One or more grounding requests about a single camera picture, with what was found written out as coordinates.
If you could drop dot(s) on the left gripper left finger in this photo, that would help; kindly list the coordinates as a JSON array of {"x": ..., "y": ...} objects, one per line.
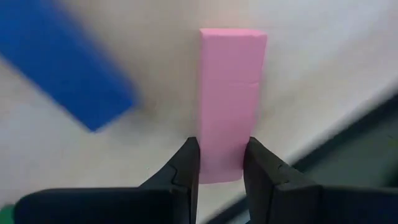
[{"x": 155, "y": 205}]

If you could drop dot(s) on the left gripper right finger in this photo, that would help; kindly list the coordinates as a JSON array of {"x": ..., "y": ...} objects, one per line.
[{"x": 295, "y": 205}]

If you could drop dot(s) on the pink rectangular block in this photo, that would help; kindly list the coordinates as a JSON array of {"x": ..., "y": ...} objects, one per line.
[{"x": 230, "y": 93}]

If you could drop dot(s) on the green rectangular block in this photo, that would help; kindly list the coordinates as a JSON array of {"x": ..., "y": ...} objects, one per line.
[{"x": 6, "y": 216}]

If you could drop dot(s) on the purple rectangular block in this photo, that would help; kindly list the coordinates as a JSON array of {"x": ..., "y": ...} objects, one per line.
[{"x": 56, "y": 56}]

